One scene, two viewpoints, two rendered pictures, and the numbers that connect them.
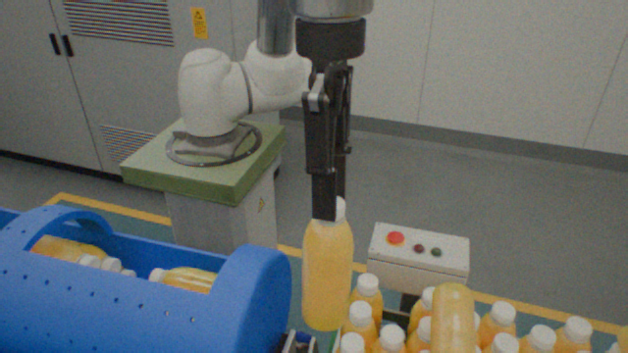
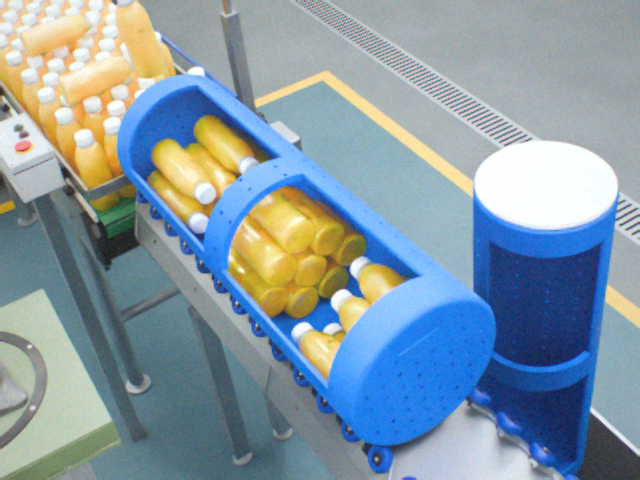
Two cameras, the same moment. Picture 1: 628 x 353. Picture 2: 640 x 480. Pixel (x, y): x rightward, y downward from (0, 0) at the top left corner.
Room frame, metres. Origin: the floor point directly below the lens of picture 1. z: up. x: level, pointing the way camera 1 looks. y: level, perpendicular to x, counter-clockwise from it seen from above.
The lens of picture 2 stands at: (1.44, 1.47, 2.17)
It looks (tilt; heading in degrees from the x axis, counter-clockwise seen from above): 40 degrees down; 226
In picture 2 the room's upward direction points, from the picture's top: 9 degrees counter-clockwise
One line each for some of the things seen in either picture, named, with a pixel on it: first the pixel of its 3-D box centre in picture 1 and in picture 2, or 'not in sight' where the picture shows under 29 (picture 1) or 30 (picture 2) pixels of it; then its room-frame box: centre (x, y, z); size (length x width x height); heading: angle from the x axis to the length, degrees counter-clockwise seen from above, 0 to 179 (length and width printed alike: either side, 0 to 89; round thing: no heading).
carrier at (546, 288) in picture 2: not in sight; (535, 334); (0.15, 0.79, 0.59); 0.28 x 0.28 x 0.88
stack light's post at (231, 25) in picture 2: not in sight; (260, 177); (0.02, -0.21, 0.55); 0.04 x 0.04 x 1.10; 74
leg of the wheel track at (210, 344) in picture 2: not in sight; (223, 389); (0.56, 0.10, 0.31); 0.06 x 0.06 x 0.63; 74
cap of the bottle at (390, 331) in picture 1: (392, 336); (116, 108); (0.48, -0.13, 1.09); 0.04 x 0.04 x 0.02
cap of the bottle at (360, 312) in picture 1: (360, 312); (112, 125); (0.53, -0.09, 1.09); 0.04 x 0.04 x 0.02
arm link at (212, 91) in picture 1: (210, 89); not in sight; (1.20, 0.29, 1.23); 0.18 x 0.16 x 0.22; 113
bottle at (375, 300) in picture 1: (364, 316); (95, 172); (0.60, -0.11, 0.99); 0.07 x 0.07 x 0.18
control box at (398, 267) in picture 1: (416, 261); (23, 156); (0.70, -0.22, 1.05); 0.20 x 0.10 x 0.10; 74
